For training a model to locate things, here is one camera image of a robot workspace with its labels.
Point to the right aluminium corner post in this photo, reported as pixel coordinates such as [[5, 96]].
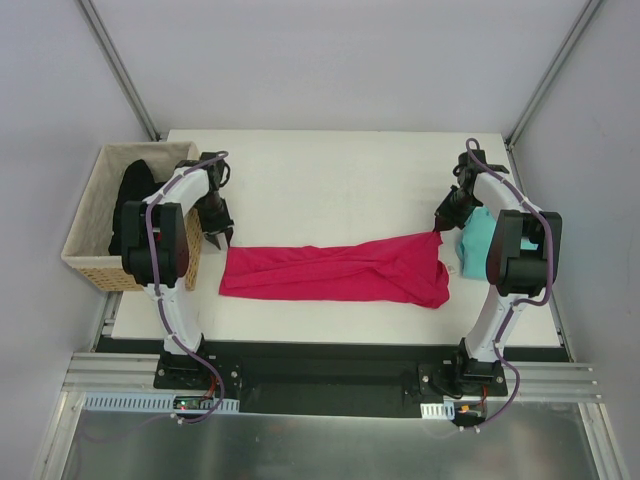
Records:
[[586, 15]]

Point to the black garment in basket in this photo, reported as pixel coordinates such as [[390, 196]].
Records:
[[138, 182]]

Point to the left aluminium corner post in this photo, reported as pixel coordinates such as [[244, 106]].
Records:
[[116, 64]]

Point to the wicker basket with liner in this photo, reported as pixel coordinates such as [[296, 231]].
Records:
[[86, 247]]

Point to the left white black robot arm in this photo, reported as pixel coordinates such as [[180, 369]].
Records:
[[155, 249]]

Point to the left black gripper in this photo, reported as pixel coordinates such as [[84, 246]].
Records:
[[218, 226]]

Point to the white cable duct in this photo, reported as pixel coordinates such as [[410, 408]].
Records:
[[438, 411], [147, 403]]

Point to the left white cable duct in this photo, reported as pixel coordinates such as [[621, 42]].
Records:
[[147, 403]]

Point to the aluminium frame rail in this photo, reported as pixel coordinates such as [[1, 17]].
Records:
[[539, 381]]

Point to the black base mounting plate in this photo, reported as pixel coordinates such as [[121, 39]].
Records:
[[386, 381]]

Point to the pink t shirt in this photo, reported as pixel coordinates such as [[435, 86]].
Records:
[[405, 269]]

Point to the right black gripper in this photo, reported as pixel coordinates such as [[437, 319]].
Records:
[[447, 215]]

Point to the aluminium corner post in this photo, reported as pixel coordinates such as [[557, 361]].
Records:
[[116, 64], [586, 15]]

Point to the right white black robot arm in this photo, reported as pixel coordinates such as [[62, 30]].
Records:
[[521, 268]]

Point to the teal folded t shirt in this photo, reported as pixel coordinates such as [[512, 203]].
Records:
[[473, 246]]

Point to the right white cable duct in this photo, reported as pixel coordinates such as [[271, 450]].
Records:
[[438, 411]]

